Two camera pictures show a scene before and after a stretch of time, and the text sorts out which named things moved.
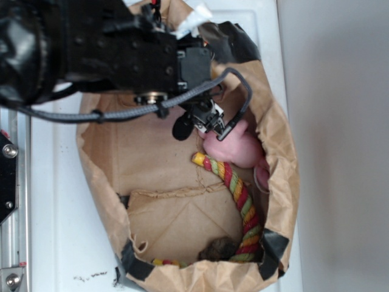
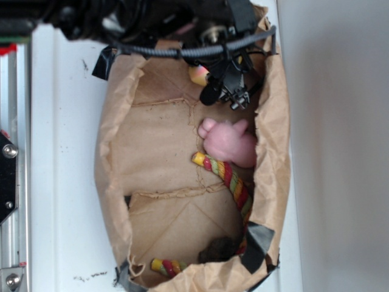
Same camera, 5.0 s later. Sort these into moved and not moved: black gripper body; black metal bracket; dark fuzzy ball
Moved: black gripper body
Not moved: dark fuzzy ball; black metal bracket
